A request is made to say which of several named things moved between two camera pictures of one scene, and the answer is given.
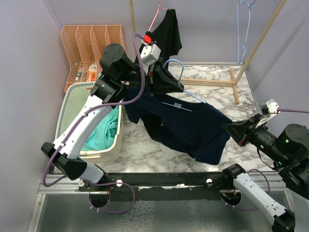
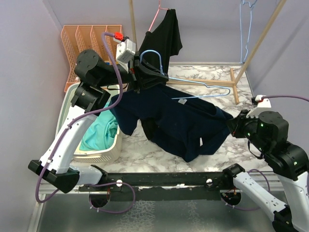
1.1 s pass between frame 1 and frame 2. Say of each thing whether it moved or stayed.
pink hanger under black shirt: stayed
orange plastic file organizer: stayed
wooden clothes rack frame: stayed
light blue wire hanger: moved
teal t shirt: stayed
